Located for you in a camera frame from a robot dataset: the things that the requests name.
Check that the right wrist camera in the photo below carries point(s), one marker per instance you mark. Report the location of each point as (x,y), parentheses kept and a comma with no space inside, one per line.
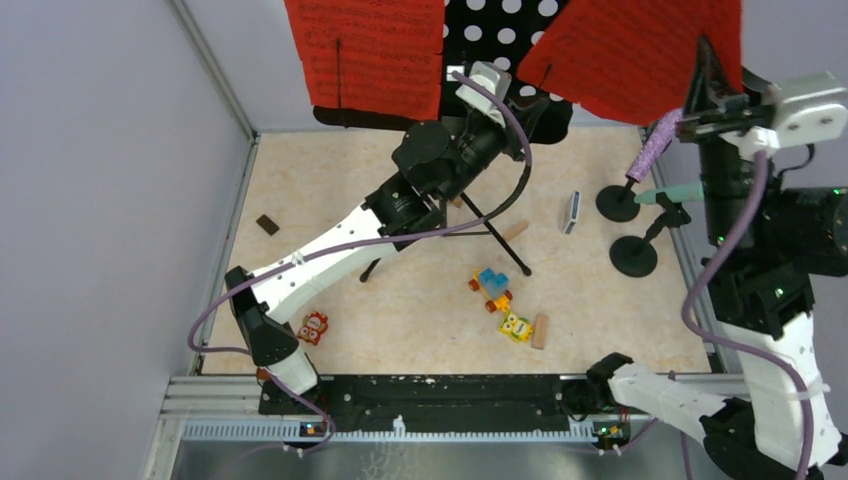
(804,110)

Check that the dark brown small block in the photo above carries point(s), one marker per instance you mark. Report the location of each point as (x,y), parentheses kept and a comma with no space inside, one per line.
(268,225)

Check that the toy block car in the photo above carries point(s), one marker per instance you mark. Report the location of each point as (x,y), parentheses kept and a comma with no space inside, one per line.
(494,286)

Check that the wooden cylinder block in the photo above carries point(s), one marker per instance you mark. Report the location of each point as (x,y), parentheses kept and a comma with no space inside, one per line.
(515,230)

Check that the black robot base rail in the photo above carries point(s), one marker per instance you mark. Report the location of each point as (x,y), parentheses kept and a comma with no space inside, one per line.
(499,404)

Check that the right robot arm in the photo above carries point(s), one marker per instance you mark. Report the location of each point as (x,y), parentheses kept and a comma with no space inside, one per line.
(754,295)

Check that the yellow owl block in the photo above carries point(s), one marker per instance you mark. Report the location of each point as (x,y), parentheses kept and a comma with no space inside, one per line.
(515,327)

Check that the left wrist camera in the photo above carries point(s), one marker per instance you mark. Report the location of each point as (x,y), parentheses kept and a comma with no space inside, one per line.
(481,75)

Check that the black music stand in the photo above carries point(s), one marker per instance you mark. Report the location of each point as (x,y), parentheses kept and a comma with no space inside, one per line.
(499,32)

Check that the black round mic stand front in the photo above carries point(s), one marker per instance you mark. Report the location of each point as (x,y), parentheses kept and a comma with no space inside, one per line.
(635,256)

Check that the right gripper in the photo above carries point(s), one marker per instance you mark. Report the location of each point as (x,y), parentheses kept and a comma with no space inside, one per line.
(712,127)

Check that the red sheet music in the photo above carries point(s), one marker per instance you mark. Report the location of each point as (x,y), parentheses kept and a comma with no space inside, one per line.
(383,57)
(631,61)

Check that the wooden block near owl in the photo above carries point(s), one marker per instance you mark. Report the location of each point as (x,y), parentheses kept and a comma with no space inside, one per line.
(540,331)

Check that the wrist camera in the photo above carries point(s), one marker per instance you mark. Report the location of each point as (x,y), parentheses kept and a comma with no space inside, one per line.
(804,110)
(481,75)

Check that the purple glitter microphone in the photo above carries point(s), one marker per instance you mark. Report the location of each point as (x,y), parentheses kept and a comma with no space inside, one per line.
(657,141)

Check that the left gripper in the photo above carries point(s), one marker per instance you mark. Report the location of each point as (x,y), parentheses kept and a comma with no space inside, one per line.
(528,116)

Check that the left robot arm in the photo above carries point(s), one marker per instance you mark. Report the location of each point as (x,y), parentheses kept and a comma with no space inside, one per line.
(263,301)

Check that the red owl block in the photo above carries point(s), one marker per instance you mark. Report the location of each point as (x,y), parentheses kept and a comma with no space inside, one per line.
(313,327)

